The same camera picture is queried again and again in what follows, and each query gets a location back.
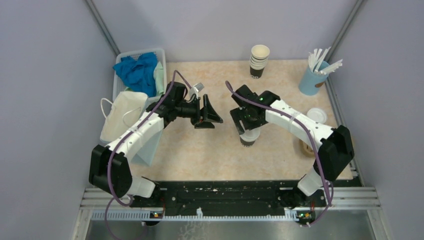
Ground brown pulp cup carrier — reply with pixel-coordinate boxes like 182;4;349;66
299;139;315;158

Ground stack of paper cups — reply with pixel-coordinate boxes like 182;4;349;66
249;44;271;79

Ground single black paper cup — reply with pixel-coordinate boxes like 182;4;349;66
239;131;260;147

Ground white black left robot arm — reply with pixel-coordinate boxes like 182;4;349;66
88;82;224;207

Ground light blue paper bag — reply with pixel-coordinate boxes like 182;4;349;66
99;91;162;166

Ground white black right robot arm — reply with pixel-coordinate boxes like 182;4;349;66
225;81;355;209

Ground blue cloth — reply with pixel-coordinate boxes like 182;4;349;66
113;52;158;98

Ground translucent plastic cup lid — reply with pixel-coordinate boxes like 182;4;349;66
239;127;261;142

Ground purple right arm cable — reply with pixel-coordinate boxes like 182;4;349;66
225;80;335;228

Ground white plastic basket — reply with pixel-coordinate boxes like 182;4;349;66
112;48;168;100

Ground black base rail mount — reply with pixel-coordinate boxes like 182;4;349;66
129;178;362;226

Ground white wrapped straws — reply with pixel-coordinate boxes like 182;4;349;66
307;46;343;76

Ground blue straw holder cup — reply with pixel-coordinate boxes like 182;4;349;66
298;66;329;96

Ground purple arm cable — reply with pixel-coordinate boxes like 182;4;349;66
104;69;195;240
225;80;335;228

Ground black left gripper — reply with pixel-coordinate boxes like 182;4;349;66
175;93;223;129

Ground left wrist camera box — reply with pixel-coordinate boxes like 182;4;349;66
188;82;204;100

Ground stack of plastic lids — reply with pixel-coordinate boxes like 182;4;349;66
306;107;328;124

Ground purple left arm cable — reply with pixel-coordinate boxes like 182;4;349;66
104;69;195;240

